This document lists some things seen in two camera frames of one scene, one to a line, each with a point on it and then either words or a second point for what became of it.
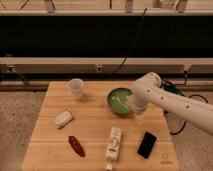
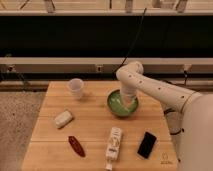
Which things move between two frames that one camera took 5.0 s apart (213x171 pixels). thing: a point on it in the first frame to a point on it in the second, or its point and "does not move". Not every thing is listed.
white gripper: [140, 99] to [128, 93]
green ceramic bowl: [118, 100] does not move
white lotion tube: [113, 148] does not move
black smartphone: [147, 143] does not move
